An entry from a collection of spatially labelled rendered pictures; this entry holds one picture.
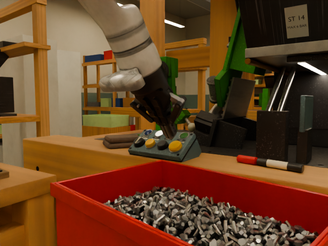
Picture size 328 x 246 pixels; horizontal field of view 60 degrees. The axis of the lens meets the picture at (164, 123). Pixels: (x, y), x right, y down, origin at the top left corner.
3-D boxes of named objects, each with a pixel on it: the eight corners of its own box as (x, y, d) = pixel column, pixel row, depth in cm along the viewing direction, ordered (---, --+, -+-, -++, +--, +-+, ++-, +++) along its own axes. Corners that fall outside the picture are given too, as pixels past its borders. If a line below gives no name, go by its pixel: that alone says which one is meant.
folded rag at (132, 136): (107, 149, 76) (107, 138, 75) (102, 145, 83) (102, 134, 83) (143, 147, 79) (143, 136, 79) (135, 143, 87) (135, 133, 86)
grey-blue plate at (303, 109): (305, 164, 58) (308, 95, 57) (295, 163, 59) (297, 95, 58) (313, 156, 65) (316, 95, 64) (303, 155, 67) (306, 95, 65)
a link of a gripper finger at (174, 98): (161, 91, 51) (157, 98, 53) (182, 106, 51) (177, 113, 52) (167, 84, 52) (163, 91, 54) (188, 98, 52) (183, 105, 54)
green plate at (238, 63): (246, 93, 73) (270, 7, 68) (218, 85, 78) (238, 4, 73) (260, 93, 82) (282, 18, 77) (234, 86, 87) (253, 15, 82)
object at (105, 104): (150, 147, 620) (149, 41, 602) (81, 137, 775) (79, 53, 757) (165, 144, 662) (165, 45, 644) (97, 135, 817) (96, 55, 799)
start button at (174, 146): (178, 153, 60) (176, 149, 60) (167, 151, 62) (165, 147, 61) (184, 144, 62) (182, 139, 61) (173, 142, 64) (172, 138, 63)
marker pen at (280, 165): (304, 172, 52) (304, 163, 52) (301, 174, 51) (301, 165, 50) (239, 161, 61) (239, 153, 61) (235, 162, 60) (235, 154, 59)
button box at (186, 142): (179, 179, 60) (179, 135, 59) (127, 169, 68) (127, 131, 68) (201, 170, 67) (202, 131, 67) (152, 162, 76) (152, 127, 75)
